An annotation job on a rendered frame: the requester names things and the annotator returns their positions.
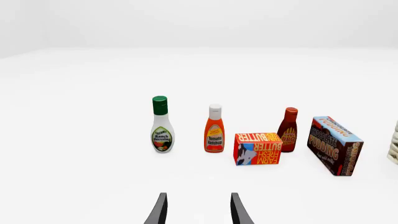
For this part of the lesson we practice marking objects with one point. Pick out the brown chocolate pudding box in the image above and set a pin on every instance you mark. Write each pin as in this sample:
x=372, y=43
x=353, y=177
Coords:
x=334, y=147

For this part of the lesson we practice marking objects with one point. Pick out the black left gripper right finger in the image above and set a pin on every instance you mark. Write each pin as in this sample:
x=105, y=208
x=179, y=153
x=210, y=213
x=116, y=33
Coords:
x=239, y=212

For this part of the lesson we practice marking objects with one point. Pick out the red butter box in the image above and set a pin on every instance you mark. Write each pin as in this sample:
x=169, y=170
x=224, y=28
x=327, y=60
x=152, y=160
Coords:
x=258, y=151

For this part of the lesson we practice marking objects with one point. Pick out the white woven basket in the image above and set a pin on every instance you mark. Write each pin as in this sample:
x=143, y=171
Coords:
x=393, y=147

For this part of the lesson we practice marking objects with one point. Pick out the white ranch dressing bottle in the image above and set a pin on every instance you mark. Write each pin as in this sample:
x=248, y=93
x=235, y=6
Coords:
x=162, y=130

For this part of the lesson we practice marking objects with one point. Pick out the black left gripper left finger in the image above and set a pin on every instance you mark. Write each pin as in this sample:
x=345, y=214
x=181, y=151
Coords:
x=158, y=212

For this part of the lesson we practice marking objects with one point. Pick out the dark red BBQ sauce bottle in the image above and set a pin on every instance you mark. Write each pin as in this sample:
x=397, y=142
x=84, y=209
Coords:
x=288, y=133

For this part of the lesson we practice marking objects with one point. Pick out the orange tomato ketchup bottle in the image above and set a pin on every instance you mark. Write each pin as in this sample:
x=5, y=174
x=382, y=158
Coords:
x=214, y=135

